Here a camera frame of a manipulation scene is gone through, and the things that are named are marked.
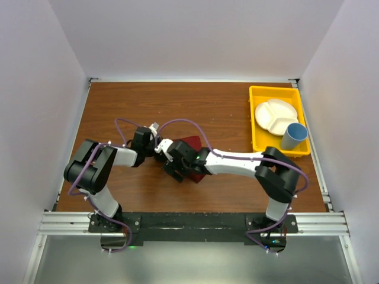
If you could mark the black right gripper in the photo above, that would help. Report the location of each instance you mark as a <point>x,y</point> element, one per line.
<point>170,165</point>

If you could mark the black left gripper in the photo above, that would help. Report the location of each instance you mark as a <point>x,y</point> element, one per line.
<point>153,140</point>

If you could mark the dark red cloth napkin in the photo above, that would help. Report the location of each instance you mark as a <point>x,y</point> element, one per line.
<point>195,142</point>

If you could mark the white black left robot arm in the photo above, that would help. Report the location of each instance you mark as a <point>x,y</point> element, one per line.
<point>89,169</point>

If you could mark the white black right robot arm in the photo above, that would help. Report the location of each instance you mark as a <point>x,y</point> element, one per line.
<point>276,174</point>

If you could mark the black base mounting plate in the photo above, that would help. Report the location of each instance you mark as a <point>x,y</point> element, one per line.
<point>272,236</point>

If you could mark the white divided plate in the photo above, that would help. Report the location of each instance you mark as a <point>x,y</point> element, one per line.
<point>275,116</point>

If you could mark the yellow plastic tray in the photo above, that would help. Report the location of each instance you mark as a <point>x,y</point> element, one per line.
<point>258,94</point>

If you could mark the blue plastic cup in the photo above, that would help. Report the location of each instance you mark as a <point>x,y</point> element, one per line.
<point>295,134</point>

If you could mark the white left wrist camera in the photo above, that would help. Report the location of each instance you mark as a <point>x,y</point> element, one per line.
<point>154,127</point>

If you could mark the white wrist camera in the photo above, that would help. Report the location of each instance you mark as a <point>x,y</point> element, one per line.
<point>154,127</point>
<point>163,146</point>

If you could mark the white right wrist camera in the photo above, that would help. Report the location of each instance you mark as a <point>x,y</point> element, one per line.
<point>163,146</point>

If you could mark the aluminium frame rail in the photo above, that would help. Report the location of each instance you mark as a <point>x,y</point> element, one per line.
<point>307,224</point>

